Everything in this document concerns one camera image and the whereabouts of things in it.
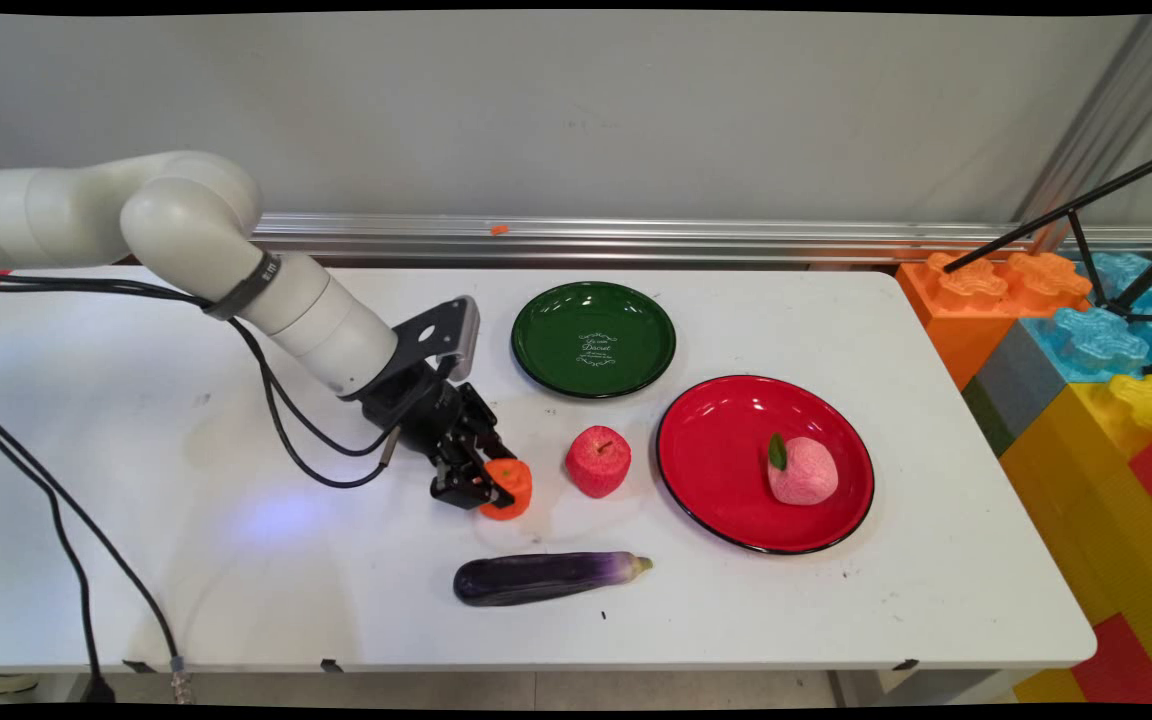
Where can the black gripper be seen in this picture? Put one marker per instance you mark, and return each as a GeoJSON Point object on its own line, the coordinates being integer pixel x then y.
{"type": "Point", "coordinates": [431, 415]}

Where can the orange toy persimmon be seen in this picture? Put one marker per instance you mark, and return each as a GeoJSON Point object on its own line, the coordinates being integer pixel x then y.
{"type": "Point", "coordinates": [514, 490]}

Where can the purple toy eggplant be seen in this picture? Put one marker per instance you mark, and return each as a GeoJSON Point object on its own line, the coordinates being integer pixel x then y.
{"type": "Point", "coordinates": [546, 578]}

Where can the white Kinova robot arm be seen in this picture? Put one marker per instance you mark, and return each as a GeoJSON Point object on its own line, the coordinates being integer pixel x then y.
{"type": "Point", "coordinates": [186, 220]}

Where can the red toy apple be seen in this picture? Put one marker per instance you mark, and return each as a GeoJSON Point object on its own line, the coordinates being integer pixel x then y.
{"type": "Point", "coordinates": [598, 462]}

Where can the green round plate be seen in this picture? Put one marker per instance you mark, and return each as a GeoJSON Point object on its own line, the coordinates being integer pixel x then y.
{"type": "Point", "coordinates": [556, 340]}

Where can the red round plate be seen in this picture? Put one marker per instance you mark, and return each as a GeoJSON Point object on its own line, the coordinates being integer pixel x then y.
{"type": "Point", "coordinates": [716, 460]}

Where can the pink toy peach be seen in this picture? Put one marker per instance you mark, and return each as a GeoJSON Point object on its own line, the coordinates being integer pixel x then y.
{"type": "Point", "coordinates": [804, 472]}

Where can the orange giant building block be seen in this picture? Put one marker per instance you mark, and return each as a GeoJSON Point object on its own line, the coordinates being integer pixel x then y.
{"type": "Point", "coordinates": [966, 310]}

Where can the beige round floor disc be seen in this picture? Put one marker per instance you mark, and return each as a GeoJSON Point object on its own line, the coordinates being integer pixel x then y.
{"type": "Point", "coordinates": [6, 684]}

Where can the grey giant building block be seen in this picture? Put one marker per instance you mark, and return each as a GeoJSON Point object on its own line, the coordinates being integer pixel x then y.
{"type": "Point", "coordinates": [1021, 375]}

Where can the yellow giant building block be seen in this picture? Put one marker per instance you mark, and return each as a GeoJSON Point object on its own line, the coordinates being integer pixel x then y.
{"type": "Point", "coordinates": [1096, 500]}

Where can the blue giant building block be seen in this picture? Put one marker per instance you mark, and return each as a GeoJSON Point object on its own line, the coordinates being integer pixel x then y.
{"type": "Point", "coordinates": [1096, 340]}

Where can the black tripod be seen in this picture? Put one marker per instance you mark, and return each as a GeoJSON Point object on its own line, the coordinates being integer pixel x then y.
{"type": "Point", "coordinates": [1076, 208]}

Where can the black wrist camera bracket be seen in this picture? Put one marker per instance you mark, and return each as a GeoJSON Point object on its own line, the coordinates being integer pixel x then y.
{"type": "Point", "coordinates": [436, 335]}

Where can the aluminium rail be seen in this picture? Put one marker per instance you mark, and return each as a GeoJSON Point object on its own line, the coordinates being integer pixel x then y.
{"type": "Point", "coordinates": [736, 240]}

